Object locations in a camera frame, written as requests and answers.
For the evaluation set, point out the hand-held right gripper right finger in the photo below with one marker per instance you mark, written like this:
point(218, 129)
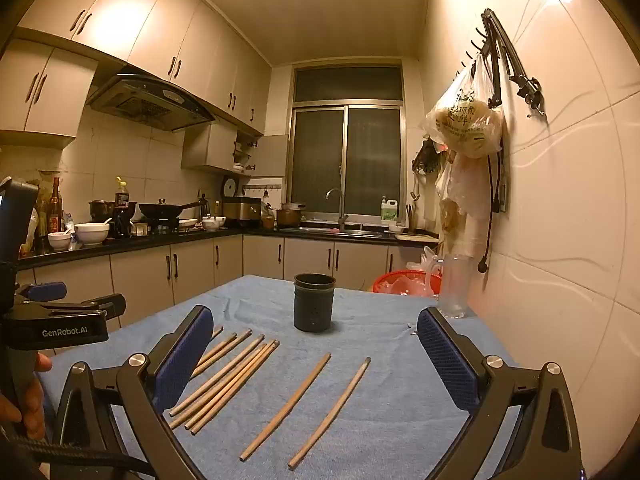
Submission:
point(445, 360)

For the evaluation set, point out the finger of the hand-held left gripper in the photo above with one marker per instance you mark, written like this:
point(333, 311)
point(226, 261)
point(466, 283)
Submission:
point(107, 305)
point(47, 291)

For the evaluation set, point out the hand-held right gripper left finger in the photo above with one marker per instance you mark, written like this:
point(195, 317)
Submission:
point(185, 360)

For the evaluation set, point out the bunch of wooden chopsticks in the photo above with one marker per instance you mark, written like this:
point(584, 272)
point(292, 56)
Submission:
point(231, 386)

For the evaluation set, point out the single wooden chopstick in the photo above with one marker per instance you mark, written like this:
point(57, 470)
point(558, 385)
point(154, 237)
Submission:
point(285, 407)
point(329, 413)

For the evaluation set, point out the dark chopstick holder cup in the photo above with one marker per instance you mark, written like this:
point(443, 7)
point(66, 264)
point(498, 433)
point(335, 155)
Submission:
point(314, 307)

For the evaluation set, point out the person's left hand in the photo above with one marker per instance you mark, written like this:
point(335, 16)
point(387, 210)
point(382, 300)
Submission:
point(31, 405)

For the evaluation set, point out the small white bowl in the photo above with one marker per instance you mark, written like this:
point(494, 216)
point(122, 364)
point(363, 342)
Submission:
point(214, 223)
point(59, 241)

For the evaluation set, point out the large white bowl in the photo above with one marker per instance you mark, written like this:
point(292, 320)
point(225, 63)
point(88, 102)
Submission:
point(92, 233)

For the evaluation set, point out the clear glass pitcher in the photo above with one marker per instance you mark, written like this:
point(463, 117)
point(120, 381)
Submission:
point(455, 287)

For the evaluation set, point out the black kitchen countertop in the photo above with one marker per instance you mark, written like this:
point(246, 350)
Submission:
point(150, 240)

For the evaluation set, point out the brown sauce bottle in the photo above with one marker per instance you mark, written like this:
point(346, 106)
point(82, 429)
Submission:
point(56, 207)

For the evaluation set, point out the blue tablecloth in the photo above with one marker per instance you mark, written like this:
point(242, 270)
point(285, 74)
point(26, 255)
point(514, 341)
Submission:
point(372, 312)

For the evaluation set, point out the red plastic basket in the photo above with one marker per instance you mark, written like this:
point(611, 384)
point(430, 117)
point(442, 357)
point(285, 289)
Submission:
point(400, 280)

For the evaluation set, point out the lower kitchen cabinets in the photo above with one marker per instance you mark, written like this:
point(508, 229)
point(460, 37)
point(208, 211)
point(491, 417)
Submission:
point(195, 265)

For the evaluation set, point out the kitchen cabinets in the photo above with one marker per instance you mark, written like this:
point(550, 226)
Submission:
point(150, 20)
point(195, 265)

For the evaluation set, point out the dark cooking pot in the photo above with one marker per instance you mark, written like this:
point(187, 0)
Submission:
point(99, 209)

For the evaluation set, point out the white plastic bag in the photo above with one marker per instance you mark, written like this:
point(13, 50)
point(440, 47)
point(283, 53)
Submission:
point(422, 262)

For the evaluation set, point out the black wok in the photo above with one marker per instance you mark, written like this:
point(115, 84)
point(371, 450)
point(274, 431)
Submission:
point(160, 210)

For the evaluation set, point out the yellow capped dark bottle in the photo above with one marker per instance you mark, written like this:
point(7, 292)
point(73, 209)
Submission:
point(121, 192)

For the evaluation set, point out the green detergent bottle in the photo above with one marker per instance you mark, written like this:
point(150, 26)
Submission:
point(389, 211)

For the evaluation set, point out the metal rice cooker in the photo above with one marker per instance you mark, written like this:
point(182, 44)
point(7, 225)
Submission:
point(241, 209)

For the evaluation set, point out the hanging crumpled plastic bags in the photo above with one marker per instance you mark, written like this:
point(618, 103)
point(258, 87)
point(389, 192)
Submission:
point(462, 195)

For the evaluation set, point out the round dial kitchen scale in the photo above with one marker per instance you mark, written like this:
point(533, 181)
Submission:
point(230, 186)

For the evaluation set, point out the brown cooking pot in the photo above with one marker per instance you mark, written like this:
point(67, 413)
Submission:
point(288, 216)

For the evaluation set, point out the metal sink faucet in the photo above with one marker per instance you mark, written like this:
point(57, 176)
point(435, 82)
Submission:
point(340, 205)

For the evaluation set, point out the small upper cabinet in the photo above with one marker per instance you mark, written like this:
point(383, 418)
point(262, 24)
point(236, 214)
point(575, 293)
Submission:
point(40, 95)

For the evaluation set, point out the hanging dark cloth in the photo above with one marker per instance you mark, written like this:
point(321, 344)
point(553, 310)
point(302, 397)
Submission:
point(427, 157)

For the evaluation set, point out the black range hood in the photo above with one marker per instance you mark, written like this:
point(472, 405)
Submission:
point(150, 102)

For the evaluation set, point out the kitchen window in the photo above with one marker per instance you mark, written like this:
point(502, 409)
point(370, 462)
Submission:
point(345, 155)

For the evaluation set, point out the hanging clear plastic bag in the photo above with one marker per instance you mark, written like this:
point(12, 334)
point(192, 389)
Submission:
point(467, 120)

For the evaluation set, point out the upper kitchen cabinets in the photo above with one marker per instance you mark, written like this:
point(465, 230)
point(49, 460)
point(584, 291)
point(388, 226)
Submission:
point(150, 20)

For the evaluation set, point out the open wall cabinet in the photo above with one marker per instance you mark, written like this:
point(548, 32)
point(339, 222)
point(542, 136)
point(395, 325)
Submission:
point(210, 147)

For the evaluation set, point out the black wall hook rack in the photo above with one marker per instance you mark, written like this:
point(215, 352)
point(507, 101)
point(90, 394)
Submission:
point(510, 62)

